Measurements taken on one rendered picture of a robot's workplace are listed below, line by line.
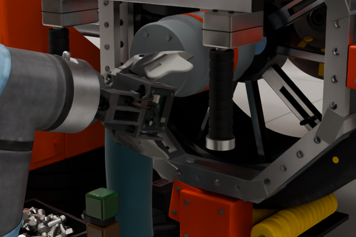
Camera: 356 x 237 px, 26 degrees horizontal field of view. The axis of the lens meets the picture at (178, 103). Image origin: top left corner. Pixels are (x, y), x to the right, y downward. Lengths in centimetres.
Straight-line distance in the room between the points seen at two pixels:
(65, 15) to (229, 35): 34
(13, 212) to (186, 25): 55
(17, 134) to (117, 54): 74
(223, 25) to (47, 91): 34
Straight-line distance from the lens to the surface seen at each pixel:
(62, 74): 87
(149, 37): 128
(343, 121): 128
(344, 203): 306
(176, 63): 103
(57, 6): 132
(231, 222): 144
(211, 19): 111
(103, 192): 123
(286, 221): 146
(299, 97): 143
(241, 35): 112
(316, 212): 154
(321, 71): 192
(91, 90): 89
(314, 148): 131
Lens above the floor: 109
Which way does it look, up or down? 14 degrees down
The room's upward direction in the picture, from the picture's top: straight up
